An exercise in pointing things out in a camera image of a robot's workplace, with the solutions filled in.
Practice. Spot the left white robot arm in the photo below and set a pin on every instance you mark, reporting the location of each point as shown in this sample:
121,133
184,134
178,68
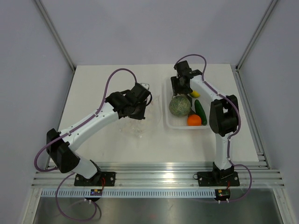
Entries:
62,145

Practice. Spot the left small circuit board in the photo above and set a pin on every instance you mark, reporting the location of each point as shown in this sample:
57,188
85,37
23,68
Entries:
96,192

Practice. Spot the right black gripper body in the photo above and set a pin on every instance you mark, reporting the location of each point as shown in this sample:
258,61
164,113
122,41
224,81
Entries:
177,87

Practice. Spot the orange fruit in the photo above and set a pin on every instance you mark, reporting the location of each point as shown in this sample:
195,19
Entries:
194,120

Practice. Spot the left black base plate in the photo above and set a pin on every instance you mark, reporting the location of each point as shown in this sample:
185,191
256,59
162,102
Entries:
106,179

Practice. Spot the small circuit board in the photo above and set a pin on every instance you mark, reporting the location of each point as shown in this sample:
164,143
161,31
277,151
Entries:
223,194
96,192

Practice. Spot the white slotted cable duct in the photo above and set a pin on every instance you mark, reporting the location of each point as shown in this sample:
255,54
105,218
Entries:
132,193

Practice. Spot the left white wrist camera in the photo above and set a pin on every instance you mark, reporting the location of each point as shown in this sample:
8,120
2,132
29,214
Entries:
145,85

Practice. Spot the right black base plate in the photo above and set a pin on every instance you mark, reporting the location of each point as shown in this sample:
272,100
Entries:
206,179

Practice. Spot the right aluminium frame post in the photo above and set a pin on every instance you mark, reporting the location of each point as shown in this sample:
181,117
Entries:
260,27

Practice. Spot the yellow lemon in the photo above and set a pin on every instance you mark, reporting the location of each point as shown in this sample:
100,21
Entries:
194,94

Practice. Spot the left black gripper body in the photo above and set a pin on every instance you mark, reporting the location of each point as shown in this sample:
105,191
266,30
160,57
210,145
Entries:
138,113

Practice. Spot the clear zip top bag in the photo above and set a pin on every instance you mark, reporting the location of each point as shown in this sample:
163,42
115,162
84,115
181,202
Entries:
145,121

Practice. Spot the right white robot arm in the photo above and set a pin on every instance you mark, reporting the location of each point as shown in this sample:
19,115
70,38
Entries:
224,121

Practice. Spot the aluminium frame post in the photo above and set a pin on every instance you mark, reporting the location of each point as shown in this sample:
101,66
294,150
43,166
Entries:
50,25
260,27

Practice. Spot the right small circuit board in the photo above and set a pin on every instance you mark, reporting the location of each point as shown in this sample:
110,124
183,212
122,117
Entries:
223,194

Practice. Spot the green cucumber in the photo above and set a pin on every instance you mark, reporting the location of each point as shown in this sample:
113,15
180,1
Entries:
200,112

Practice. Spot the green netted melon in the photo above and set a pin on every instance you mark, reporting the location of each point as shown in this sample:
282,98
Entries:
180,106

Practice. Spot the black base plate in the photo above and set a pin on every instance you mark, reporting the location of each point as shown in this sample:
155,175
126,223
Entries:
106,179
206,179

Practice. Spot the aluminium rail front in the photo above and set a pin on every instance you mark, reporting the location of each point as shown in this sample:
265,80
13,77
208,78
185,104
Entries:
181,175

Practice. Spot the left aluminium frame post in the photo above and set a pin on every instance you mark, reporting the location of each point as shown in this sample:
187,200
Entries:
50,25

